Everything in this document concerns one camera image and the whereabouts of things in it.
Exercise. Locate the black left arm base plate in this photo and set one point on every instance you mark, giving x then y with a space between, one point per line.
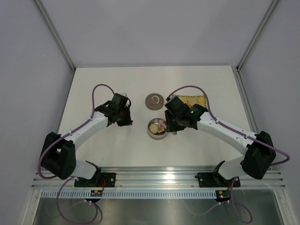
108 179

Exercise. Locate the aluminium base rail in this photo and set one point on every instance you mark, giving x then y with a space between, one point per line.
182 177

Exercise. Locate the woven bamboo tray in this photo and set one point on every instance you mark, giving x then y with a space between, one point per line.
201 99

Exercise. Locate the pink cat paw tongs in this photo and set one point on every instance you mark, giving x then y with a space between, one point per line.
164 125

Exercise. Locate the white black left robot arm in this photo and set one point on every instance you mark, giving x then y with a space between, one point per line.
58 154

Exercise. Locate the aluminium frame post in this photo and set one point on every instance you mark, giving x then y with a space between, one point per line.
54 33
257 34

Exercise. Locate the perforated cable duct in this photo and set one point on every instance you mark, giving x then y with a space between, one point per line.
130 194

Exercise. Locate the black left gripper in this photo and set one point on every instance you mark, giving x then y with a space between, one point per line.
128 121

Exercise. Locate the round steel lunch box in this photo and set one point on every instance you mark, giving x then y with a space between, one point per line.
156 136

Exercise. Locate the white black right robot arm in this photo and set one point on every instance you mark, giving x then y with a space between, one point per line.
256 149

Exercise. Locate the left aluminium frame post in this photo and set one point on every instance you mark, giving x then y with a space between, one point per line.
54 33

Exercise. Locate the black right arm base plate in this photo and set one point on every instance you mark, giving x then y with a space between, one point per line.
214 180

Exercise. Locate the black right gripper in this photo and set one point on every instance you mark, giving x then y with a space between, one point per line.
170 127

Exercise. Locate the right aluminium frame post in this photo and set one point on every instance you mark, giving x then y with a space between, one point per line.
257 34

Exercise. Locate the taupe round lunch box lid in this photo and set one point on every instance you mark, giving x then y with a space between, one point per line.
154 101

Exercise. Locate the white steamed bun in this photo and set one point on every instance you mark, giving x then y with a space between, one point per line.
153 128
192 101

